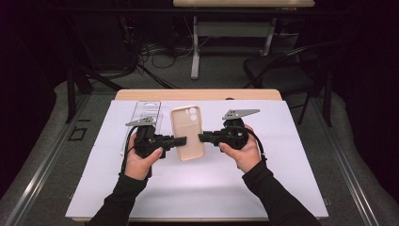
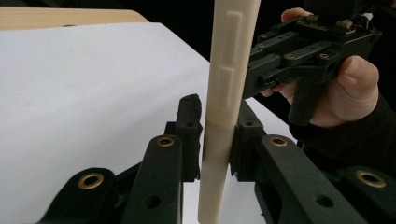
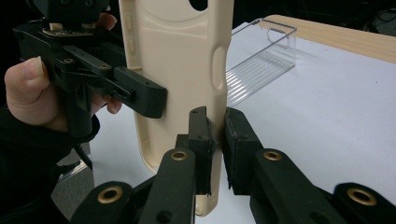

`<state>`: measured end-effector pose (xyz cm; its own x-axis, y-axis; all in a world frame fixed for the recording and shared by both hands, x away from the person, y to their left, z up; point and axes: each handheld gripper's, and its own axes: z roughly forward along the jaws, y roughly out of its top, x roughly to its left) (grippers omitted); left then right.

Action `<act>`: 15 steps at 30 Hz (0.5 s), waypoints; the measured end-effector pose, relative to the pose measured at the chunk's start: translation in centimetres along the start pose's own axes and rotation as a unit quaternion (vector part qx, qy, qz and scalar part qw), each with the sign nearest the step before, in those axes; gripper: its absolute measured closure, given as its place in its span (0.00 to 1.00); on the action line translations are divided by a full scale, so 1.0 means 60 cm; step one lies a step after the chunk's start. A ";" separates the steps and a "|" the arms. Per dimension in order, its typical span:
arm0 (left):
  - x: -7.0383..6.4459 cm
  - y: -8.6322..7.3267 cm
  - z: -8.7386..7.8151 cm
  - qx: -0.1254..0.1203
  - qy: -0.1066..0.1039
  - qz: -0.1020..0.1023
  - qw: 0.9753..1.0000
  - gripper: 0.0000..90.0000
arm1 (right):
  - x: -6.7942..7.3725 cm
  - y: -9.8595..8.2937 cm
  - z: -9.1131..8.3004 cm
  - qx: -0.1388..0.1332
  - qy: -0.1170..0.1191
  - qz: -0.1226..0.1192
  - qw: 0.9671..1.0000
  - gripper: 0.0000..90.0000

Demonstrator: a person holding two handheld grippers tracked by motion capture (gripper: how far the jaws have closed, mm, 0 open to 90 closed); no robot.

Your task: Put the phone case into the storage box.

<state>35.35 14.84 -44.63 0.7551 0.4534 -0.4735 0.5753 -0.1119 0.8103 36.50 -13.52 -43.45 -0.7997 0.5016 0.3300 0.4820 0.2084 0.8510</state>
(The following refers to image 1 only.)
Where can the white-legged desk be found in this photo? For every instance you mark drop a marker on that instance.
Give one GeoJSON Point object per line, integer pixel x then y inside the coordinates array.
{"type": "Point", "coordinates": [232, 29]}

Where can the beige phone case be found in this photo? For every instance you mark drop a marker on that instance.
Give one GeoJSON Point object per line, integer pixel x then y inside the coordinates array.
{"type": "Point", "coordinates": [188, 125]}

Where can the black metal stand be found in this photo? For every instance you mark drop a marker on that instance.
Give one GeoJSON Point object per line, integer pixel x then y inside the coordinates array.
{"type": "Point", "coordinates": [71, 94]}

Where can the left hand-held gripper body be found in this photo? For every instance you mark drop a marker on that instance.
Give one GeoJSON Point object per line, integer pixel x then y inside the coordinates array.
{"type": "Point", "coordinates": [147, 141]}

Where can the white table cover board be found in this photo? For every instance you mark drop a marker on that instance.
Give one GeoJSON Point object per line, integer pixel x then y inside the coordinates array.
{"type": "Point", "coordinates": [200, 182]}

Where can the metal floor rail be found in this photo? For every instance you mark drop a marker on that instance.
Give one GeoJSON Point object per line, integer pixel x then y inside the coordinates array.
{"type": "Point", "coordinates": [40, 169]}
{"type": "Point", "coordinates": [348, 169]}

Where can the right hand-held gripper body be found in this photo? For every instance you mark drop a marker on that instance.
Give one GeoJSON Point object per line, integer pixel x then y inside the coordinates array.
{"type": "Point", "coordinates": [233, 135]}

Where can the black folding chair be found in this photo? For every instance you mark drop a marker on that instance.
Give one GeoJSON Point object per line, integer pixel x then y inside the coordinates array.
{"type": "Point", "coordinates": [282, 72]}

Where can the dark equipment cabinet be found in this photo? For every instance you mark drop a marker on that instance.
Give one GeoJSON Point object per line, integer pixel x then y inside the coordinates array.
{"type": "Point", "coordinates": [100, 44]}

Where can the person's left hand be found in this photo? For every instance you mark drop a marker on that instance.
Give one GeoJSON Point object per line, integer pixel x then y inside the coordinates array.
{"type": "Point", "coordinates": [138, 166]}

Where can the person's right hand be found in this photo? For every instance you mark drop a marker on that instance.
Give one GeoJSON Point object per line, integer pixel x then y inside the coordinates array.
{"type": "Point", "coordinates": [247, 155]}

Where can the clear plastic packaging tray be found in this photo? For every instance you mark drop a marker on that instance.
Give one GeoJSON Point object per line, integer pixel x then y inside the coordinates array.
{"type": "Point", "coordinates": [147, 108]}

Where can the wooden table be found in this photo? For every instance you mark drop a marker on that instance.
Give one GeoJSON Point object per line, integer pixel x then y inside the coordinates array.
{"type": "Point", "coordinates": [194, 94]}

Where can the black metal post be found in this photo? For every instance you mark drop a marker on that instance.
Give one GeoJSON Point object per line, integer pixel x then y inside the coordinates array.
{"type": "Point", "coordinates": [328, 100]}

